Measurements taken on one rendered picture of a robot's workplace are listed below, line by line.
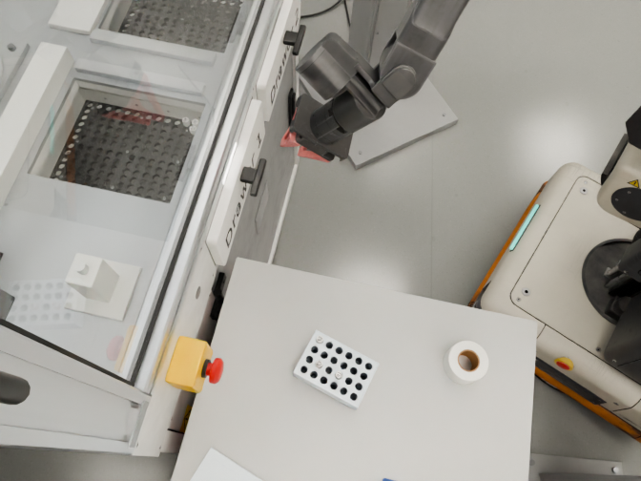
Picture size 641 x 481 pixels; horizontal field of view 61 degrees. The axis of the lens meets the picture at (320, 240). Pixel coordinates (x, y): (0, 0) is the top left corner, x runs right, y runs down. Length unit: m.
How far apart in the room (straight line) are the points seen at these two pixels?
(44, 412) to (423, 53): 0.56
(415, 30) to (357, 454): 0.67
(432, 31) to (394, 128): 1.39
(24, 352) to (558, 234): 1.52
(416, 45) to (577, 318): 1.13
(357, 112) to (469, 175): 1.38
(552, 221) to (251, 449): 1.16
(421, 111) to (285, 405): 1.44
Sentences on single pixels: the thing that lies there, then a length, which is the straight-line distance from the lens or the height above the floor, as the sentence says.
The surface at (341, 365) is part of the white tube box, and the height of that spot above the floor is 0.77.
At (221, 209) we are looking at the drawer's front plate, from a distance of 0.90.
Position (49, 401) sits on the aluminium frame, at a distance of 0.54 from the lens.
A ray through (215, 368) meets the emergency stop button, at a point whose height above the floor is 0.90.
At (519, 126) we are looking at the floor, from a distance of 2.27.
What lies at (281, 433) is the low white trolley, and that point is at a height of 0.76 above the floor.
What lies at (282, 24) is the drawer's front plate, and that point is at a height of 0.93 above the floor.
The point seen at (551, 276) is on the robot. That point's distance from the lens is 1.69.
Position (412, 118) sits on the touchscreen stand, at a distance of 2.12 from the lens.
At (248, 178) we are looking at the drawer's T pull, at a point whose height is 0.91.
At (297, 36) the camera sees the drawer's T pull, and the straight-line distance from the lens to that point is 1.13.
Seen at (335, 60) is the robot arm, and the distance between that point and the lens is 0.73.
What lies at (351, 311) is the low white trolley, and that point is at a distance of 1.01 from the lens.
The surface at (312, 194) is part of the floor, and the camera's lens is 1.95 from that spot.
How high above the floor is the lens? 1.73
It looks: 67 degrees down
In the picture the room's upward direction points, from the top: 5 degrees clockwise
